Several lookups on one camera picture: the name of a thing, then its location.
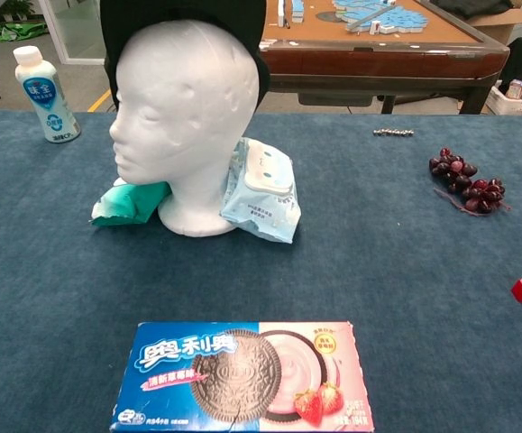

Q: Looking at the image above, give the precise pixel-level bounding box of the black baseball cap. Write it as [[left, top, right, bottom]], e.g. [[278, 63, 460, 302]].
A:
[[100, 0, 271, 112]]

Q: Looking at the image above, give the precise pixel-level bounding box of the white foam mannequin head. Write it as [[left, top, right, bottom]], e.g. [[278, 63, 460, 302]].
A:
[[109, 18, 261, 236]]

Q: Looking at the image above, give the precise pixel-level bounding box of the light blue wet wipes pack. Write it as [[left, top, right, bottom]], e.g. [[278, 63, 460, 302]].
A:
[[219, 137, 301, 244]]

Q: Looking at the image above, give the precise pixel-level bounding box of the blue felt table mat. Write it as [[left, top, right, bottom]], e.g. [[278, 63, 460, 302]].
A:
[[0, 107, 522, 433]]

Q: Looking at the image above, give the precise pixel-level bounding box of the green white snack packet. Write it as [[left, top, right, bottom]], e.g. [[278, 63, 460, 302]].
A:
[[89, 178, 172, 227]]

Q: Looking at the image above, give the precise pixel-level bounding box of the blue pink cookie box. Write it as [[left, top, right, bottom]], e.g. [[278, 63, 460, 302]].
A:
[[109, 320, 376, 433]]

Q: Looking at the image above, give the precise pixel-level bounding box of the brown mahjong table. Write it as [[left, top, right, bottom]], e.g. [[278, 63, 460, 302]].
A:
[[255, 0, 511, 115]]

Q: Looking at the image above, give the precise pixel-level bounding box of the dark red grape bunch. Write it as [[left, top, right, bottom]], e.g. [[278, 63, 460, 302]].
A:
[[428, 146, 512, 218]]

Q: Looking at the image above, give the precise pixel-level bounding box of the blue mahjong tile pile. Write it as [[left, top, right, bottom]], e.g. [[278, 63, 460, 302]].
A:
[[332, 0, 428, 35]]

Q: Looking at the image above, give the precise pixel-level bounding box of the white yogurt drink bottle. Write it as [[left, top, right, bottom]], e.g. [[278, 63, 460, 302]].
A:
[[13, 45, 82, 144]]

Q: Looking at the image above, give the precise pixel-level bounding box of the white plastic crate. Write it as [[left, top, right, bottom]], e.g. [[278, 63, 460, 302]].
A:
[[485, 85, 522, 116]]

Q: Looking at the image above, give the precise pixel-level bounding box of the black cloth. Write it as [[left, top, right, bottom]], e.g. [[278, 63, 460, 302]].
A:
[[429, 0, 514, 22]]

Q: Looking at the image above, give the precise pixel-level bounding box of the brown cardboard box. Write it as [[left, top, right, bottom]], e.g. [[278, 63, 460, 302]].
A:
[[465, 6, 522, 46]]

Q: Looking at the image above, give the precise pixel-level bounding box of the green bag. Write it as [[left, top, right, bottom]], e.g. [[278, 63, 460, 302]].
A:
[[0, 21, 50, 41]]

